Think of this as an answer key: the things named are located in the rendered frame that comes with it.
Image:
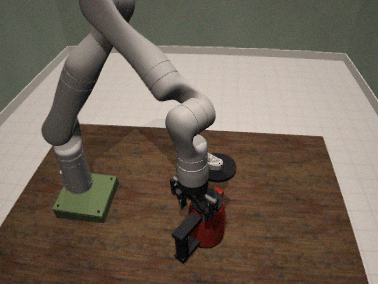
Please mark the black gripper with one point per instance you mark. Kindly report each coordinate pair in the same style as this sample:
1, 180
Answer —
212, 204

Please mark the red kettle with black handle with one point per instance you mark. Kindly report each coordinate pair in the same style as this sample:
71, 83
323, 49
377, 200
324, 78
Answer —
205, 235

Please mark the black round kettle base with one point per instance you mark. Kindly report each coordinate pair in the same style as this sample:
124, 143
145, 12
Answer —
226, 173

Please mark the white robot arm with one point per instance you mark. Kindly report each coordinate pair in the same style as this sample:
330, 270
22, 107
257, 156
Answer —
80, 73

